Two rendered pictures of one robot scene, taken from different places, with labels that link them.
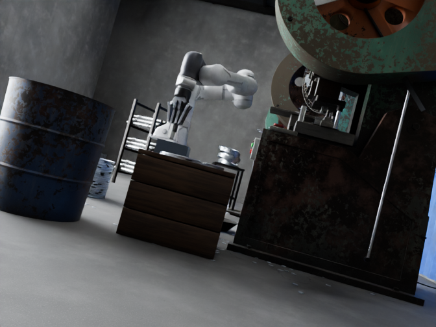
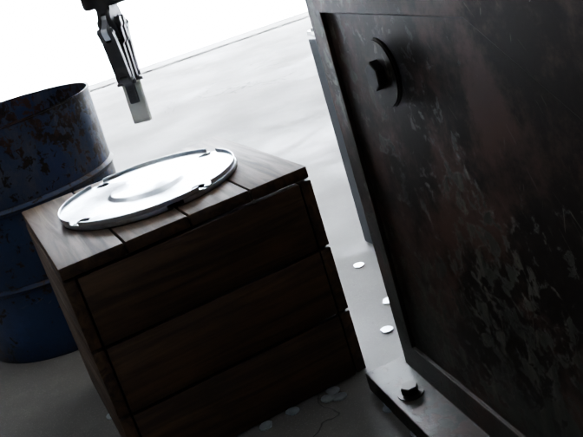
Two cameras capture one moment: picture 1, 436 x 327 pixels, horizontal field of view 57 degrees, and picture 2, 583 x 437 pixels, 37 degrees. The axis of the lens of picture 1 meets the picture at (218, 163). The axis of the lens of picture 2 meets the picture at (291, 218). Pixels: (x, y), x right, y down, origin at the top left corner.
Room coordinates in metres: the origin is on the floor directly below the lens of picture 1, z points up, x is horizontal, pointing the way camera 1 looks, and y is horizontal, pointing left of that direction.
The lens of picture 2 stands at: (1.49, -1.20, 0.69)
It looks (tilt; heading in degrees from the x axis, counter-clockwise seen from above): 19 degrees down; 69
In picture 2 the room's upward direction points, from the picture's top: 17 degrees counter-clockwise
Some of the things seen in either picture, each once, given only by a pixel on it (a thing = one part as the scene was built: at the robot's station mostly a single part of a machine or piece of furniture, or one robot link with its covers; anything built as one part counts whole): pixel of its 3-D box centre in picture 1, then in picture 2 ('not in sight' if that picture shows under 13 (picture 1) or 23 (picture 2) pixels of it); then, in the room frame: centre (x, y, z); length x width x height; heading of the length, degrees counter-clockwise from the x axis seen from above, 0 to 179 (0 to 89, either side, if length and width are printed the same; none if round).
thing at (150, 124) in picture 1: (146, 146); not in sight; (4.50, 0.83, 0.48); 0.46 x 0.43 x 0.95; 63
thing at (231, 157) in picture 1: (224, 176); not in sight; (5.31, -0.13, 0.40); 0.45 x 0.40 x 0.79; 5
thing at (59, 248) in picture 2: (181, 201); (186, 286); (1.77, 0.11, 0.18); 0.40 x 0.38 x 0.35; 88
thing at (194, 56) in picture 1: (197, 69); not in sight; (1.88, 0.21, 0.79); 0.18 x 0.10 x 0.13; 134
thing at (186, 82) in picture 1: (187, 83); not in sight; (1.81, 0.23, 0.70); 0.13 x 0.12 x 0.05; 151
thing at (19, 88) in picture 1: (48, 152); (34, 220); (1.63, 0.68, 0.24); 0.42 x 0.42 x 0.48
